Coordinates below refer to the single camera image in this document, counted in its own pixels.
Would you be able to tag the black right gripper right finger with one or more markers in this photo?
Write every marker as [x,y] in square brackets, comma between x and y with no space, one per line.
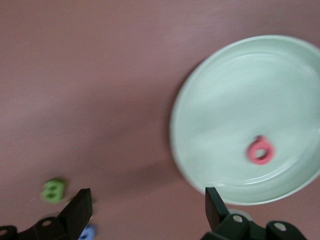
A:
[215,212]

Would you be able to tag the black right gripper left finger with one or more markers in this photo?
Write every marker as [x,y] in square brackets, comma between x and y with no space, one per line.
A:
[75,217]

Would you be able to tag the blue capital letter G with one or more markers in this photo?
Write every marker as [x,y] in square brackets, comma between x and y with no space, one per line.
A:
[90,231]

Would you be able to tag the green capital letter B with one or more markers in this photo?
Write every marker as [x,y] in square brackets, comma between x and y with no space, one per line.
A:
[61,191]

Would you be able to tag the red capital letter Q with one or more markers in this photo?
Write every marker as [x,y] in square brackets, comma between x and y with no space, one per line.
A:
[251,153]

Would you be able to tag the light green plate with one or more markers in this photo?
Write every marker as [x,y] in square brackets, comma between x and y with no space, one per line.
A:
[237,87]

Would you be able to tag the brown table cover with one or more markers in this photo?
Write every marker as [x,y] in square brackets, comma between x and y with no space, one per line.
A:
[100,75]

